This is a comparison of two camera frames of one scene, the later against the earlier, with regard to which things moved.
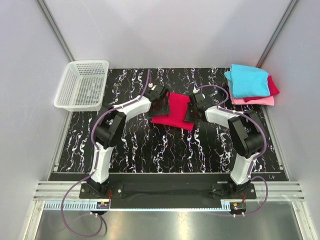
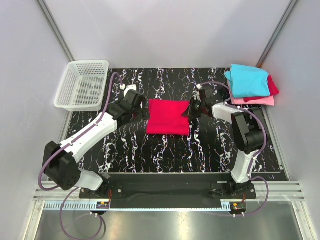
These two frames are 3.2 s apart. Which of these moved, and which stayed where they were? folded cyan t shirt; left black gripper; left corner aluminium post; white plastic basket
Moved: left black gripper
Stayed: left corner aluminium post; folded cyan t shirt; white plastic basket
